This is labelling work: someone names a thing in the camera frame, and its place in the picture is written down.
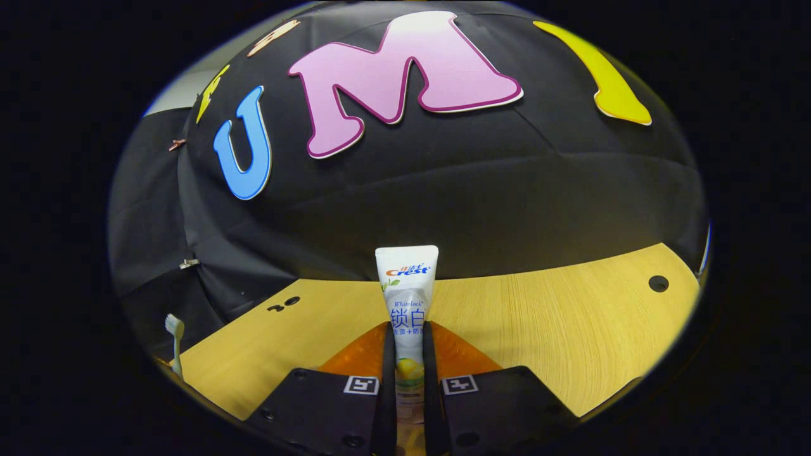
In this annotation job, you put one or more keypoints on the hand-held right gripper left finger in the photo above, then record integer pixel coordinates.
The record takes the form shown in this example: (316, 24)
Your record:
(323, 411)

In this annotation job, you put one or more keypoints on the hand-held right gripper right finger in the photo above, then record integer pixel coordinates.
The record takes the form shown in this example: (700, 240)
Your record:
(500, 411)

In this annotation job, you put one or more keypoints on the white toothpaste tube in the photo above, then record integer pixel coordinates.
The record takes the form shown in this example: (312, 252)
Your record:
(407, 297)

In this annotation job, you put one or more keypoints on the pale green toothbrush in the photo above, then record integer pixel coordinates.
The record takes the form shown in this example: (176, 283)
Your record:
(175, 329)

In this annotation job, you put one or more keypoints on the silver cloth clip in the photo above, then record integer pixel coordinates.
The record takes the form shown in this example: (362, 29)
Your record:
(189, 263)

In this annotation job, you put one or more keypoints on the copper cloth clip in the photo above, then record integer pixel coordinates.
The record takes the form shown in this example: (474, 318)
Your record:
(177, 144)

